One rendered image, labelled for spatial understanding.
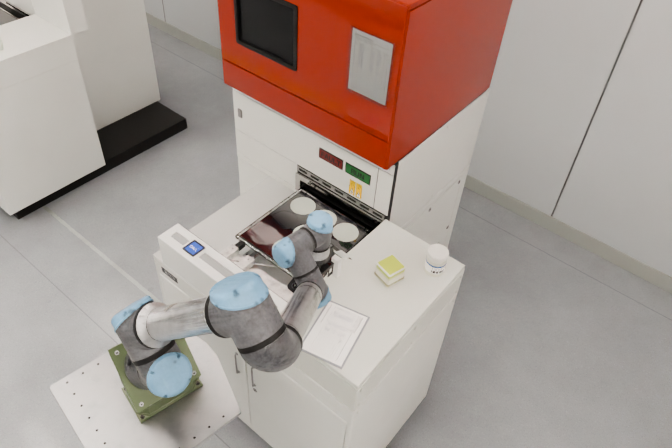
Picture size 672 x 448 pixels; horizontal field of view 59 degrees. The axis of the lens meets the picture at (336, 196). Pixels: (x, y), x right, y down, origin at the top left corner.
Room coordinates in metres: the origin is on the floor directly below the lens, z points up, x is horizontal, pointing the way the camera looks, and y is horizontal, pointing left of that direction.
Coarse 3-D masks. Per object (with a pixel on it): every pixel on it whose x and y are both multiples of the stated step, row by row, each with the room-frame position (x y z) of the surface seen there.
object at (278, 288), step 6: (234, 258) 1.42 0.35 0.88; (240, 258) 1.42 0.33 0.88; (252, 270) 1.37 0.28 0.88; (258, 270) 1.37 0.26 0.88; (264, 276) 1.35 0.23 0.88; (270, 276) 1.35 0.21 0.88; (264, 282) 1.32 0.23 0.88; (270, 282) 1.32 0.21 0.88; (276, 282) 1.33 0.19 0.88; (270, 288) 1.30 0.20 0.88; (276, 288) 1.30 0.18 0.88; (282, 288) 1.30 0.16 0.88; (282, 294) 1.27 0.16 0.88; (288, 294) 1.28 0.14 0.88
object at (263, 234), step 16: (304, 192) 1.79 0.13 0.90; (288, 208) 1.68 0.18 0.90; (320, 208) 1.70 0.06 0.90; (256, 224) 1.58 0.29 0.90; (272, 224) 1.59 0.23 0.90; (288, 224) 1.60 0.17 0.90; (304, 224) 1.60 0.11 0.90; (336, 224) 1.62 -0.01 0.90; (352, 224) 1.62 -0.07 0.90; (256, 240) 1.50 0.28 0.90; (272, 240) 1.51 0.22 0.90; (336, 240) 1.53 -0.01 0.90; (272, 256) 1.43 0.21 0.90
